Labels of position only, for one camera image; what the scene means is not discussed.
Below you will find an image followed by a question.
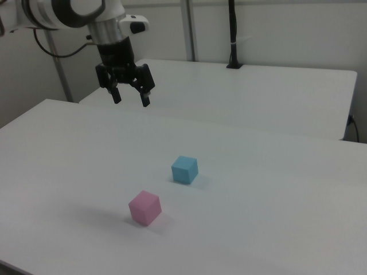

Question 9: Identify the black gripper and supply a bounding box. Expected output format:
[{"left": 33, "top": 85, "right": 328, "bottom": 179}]
[{"left": 95, "top": 37, "right": 157, "bottom": 108}]

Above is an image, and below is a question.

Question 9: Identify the blue cube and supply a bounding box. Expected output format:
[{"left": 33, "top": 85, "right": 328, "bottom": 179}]
[{"left": 171, "top": 155, "right": 199, "bottom": 184}]

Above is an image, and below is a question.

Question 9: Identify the pink cube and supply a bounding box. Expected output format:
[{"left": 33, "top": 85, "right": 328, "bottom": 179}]
[{"left": 128, "top": 190, "right": 162, "bottom": 227}]

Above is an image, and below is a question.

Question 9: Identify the white side table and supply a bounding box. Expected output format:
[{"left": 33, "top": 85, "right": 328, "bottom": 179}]
[{"left": 78, "top": 58, "right": 358, "bottom": 141}]

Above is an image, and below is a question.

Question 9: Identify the aluminium frame post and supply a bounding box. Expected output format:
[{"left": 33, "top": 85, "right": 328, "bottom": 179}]
[
  {"left": 45, "top": 29, "right": 74, "bottom": 103},
  {"left": 180, "top": 0, "right": 200, "bottom": 62}
]

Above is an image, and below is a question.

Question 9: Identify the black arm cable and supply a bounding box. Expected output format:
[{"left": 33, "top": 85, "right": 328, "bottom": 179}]
[{"left": 33, "top": 28, "right": 97, "bottom": 58}]

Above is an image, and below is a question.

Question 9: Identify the black camera pole with base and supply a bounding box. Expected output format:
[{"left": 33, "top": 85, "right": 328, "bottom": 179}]
[{"left": 226, "top": 0, "right": 245, "bottom": 70}]

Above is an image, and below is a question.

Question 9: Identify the black power cable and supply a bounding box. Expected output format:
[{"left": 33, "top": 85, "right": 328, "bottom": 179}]
[{"left": 348, "top": 115, "right": 361, "bottom": 143}]

